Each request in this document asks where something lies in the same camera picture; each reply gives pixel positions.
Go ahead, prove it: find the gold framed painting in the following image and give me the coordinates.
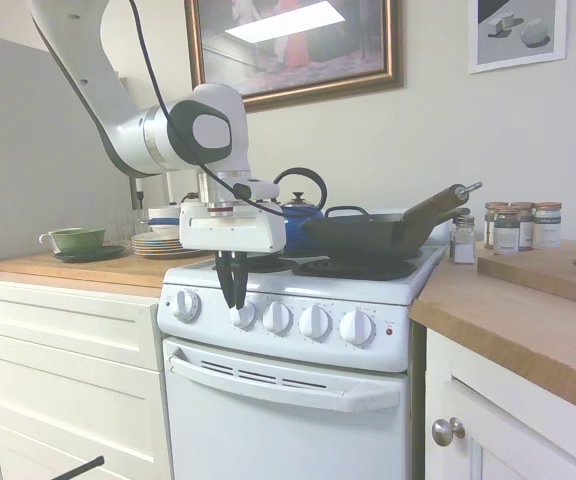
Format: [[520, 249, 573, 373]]
[[183, 0, 404, 114]]

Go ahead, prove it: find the green tea cup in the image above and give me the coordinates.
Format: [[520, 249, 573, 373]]
[[37, 227, 107, 254]]

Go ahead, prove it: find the grey cube and ball print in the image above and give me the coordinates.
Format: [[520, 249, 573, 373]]
[[467, 0, 568, 76]]

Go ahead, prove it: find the black wok wooden handle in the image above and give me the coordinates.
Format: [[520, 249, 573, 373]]
[[300, 181, 484, 262]]

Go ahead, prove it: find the white gold-rimmed plate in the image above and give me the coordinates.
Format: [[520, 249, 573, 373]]
[[132, 247, 214, 259], [131, 241, 214, 253], [132, 244, 214, 256], [131, 238, 214, 250], [130, 231, 214, 243], [130, 235, 214, 247]]

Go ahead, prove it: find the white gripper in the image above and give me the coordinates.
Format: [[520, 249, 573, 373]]
[[177, 200, 287, 311]]

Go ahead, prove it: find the white door cabinet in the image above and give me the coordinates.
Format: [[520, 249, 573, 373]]
[[424, 327, 576, 480]]

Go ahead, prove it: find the white stove burner knob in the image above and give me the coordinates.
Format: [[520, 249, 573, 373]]
[[261, 299, 293, 335], [338, 308, 375, 346], [228, 299, 259, 332], [298, 303, 330, 342]]

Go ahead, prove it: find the clear drinking glass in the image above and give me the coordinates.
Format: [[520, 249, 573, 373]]
[[126, 208, 150, 237]]

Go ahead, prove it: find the dark green saucer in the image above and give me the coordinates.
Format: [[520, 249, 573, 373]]
[[52, 244, 127, 264]]

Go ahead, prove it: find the silver cabinet knob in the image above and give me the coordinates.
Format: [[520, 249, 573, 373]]
[[431, 416, 467, 448]]

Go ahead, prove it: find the blue kettle black handle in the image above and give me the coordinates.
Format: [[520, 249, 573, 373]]
[[271, 167, 329, 254]]

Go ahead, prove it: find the grey refrigerator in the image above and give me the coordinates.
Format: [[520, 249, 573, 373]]
[[0, 29, 132, 277]]

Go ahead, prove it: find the wooden cutting board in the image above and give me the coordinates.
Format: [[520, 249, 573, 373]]
[[476, 239, 576, 312]]

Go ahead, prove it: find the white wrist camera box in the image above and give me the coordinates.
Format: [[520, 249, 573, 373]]
[[232, 179, 282, 204]]

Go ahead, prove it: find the black coil burner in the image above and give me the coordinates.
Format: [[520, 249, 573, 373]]
[[291, 255, 420, 282], [211, 252, 292, 272]]

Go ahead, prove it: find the white drawer cabinet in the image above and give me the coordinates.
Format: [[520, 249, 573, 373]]
[[0, 277, 175, 480]]

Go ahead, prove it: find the white electric stove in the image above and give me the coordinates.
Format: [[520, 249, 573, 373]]
[[156, 238, 450, 480]]

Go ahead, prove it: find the glass salt shaker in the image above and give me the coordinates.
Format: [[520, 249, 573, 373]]
[[449, 214, 477, 264]]

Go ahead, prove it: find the glass spice jar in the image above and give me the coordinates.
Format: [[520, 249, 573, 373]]
[[492, 206, 521, 255], [510, 201, 537, 251], [532, 201, 564, 249], [483, 201, 512, 251]]

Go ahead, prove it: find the white oven door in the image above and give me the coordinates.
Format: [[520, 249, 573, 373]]
[[161, 335, 410, 480]]

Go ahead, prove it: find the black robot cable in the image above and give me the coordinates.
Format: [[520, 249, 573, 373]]
[[126, 0, 287, 219]]

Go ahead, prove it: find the white oven door handle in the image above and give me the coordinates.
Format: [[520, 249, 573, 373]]
[[167, 348, 402, 414]]

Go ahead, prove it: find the white oven temperature knob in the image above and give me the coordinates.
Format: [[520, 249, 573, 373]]
[[174, 288, 203, 324]]

